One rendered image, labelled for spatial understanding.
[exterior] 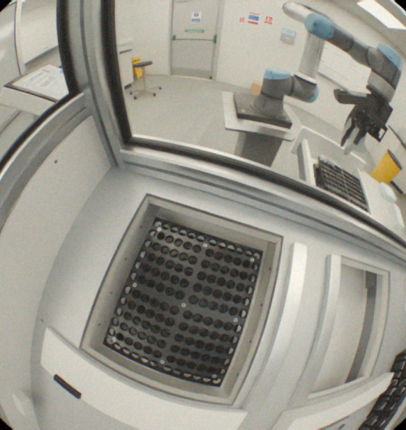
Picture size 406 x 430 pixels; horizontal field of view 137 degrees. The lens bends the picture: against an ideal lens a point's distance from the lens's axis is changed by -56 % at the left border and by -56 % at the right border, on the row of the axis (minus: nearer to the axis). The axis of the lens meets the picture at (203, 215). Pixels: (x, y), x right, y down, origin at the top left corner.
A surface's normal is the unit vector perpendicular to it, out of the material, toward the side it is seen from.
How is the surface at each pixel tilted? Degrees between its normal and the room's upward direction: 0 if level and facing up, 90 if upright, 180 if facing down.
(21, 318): 90
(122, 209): 0
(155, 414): 0
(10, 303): 90
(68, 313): 0
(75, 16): 90
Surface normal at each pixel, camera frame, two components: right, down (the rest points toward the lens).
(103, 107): -0.31, 0.82
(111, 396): 0.06, -0.49
